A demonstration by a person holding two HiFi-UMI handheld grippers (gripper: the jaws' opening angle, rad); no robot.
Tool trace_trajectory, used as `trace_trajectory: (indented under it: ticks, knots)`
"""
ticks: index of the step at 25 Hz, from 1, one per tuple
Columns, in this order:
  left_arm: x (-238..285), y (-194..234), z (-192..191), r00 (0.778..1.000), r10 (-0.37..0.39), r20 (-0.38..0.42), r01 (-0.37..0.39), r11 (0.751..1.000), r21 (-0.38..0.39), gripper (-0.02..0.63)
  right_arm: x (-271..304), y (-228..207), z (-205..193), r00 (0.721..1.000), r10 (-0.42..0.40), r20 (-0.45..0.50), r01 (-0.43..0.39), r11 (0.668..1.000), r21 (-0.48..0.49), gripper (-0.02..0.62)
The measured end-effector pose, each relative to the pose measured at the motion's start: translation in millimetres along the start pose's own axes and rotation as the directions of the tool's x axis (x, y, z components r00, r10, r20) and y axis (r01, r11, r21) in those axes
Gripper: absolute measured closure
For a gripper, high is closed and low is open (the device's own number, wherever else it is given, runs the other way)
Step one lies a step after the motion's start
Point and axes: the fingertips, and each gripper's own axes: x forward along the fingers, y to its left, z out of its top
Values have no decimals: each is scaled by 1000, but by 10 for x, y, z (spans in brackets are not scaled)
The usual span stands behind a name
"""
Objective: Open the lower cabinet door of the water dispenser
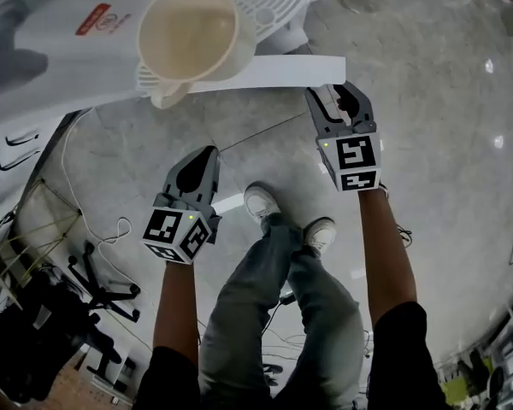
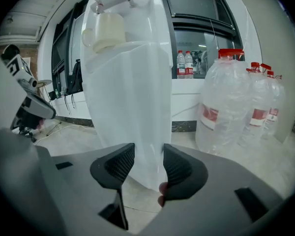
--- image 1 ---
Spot black cable with plug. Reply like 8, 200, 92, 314
260, 290, 377, 386

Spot black office chair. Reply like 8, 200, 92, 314
0, 240, 142, 403

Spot person's right leg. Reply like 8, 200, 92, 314
281, 245, 366, 410

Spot person's leg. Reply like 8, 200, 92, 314
281, 245, 366, 410
198, 211, 305, 410

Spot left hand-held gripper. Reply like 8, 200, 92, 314
141, 145, 222, 266

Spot person's left forearm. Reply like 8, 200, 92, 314
152, 258, 200, 366

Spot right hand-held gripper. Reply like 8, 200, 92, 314
304, 80, 385, 193

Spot person's right shoe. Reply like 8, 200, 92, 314
302, 217, 338, 259

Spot person's shoe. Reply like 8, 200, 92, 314
243, 184, 282, 226
302, 217, 338, 259

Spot person's left leg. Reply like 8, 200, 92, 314
198, 211, 305, 410

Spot person's left shoe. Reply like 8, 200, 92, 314
243, 184, 282, 226

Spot beige plastic cup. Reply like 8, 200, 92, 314
136, 0, 257, 109

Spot white floor cable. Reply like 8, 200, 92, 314
61, 107, 155, 354

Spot person's right forearm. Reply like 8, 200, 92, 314
357, 184, 418, 328

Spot person's black shirt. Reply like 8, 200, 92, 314
134, 301, 452, 410

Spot white water dispenser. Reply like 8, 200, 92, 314
0, 0, 339, 134

